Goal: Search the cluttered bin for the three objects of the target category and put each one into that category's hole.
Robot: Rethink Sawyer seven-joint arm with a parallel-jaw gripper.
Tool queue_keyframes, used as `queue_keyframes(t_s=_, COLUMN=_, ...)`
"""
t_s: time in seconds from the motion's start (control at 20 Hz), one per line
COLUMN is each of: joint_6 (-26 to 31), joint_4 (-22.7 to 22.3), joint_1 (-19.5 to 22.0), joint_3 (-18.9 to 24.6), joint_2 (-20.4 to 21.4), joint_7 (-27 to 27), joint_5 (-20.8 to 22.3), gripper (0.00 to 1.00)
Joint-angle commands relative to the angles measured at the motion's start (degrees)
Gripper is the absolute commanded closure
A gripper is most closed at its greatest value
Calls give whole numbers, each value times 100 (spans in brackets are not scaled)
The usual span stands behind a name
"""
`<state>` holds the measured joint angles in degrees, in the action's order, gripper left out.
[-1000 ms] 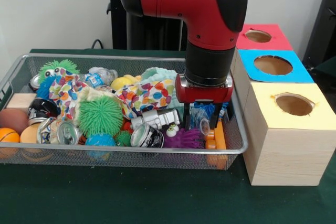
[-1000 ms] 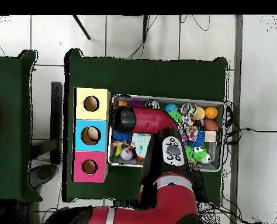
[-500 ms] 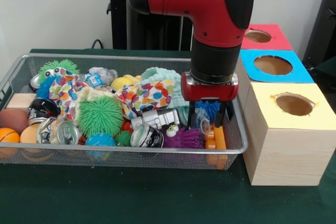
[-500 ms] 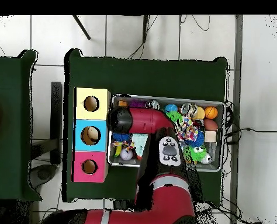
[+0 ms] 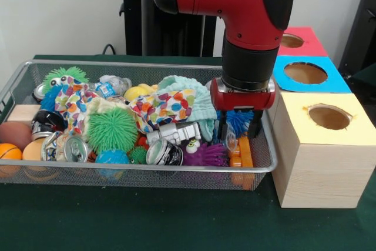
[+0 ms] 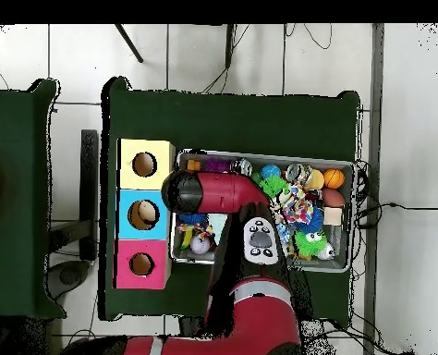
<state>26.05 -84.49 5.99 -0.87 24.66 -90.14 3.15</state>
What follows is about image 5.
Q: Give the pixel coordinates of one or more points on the green spiky rubber ball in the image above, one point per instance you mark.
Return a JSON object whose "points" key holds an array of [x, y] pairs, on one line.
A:
{"points": [[111, 130]]}

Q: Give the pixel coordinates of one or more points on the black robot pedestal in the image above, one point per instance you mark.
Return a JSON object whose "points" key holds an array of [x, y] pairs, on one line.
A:
{"points": [[133, 27]]}

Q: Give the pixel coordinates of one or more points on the white cloth with colourful dots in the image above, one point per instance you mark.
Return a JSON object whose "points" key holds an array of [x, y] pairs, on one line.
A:
{"points": [[164, 107]]}

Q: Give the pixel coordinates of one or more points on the wooden box with three holes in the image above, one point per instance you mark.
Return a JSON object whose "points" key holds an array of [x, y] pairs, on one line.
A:
{"points": [[320, 174]]}

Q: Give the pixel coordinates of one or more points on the blue spiky rubber ball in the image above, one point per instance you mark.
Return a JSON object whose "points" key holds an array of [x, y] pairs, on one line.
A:
{"points": [[238, 118]]}

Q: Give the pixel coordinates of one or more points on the green spiky toy with eyes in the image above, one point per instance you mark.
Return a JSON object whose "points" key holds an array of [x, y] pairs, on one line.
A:
{"points": [[58, 74]]}

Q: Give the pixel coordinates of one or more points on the orange toy building block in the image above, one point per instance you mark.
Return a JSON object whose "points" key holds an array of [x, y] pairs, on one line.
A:
{"points": [[245, 154]]}

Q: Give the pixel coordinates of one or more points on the purple spiky toy with eyes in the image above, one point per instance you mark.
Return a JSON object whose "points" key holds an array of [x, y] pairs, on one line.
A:
{"points": [[205, 157]]}

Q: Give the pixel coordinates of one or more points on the silver plastic toy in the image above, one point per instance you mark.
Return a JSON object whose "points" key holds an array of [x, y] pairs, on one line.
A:
{"points": [[173, 133]]}

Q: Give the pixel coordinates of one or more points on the black upright panel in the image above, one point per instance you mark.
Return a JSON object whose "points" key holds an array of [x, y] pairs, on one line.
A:
{"points": [[361, 27]]}

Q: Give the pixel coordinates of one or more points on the mint green cloth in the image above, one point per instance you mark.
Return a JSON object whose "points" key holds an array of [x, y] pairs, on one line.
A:
{"points": [[199, 107]]}

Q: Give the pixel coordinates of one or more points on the orange mini basketball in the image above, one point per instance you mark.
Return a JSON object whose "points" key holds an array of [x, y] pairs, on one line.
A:
{"points": [[10, 152]]}

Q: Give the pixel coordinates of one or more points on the brown mini football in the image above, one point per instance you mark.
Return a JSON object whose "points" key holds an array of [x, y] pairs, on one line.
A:
{"points": [[14, 135]]}

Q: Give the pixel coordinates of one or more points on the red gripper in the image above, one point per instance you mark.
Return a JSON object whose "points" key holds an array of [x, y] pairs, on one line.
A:
{"points": [[243, 101]]}

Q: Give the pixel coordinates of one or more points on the dark green table cloth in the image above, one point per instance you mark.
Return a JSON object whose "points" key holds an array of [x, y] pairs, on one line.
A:
{"points": [[147, 224], [367, 82]]}

